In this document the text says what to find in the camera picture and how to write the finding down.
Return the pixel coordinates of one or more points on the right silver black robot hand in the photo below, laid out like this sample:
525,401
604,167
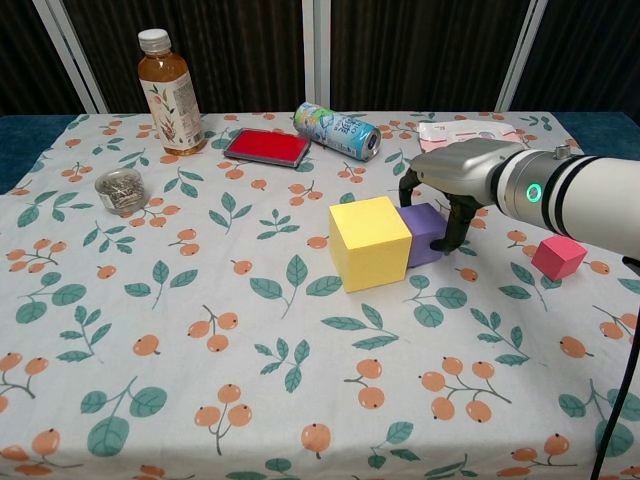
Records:
465,167

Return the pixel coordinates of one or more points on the purple cube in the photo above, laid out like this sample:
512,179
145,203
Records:
425,235

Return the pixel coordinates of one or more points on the large yellow foam cube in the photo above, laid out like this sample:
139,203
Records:
370,250

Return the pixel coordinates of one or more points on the small red foam cube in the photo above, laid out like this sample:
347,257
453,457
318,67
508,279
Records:
555,260

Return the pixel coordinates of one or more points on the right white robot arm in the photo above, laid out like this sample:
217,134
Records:
590,200

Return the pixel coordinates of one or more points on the pink wet wipes pack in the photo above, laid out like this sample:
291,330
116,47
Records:
450,134

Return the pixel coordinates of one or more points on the dark ribbed partition panel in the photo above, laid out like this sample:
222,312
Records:
225,50
590,55
20,55
425,50

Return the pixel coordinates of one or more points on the blue green drink can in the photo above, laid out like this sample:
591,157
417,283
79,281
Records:
335,129

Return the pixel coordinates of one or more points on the red ink pad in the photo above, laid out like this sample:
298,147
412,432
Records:
267,146

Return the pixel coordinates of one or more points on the floral fruit print tablecloth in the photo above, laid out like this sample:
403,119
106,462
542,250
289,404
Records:
200,280

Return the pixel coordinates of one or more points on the amber tea bottle white cap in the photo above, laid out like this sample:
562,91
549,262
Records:
172,100

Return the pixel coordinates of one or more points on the clear jar of metal pins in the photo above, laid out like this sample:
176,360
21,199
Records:
120,192

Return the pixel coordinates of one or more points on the white partition frame post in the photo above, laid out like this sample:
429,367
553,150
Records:
316,55
520,55
75,60

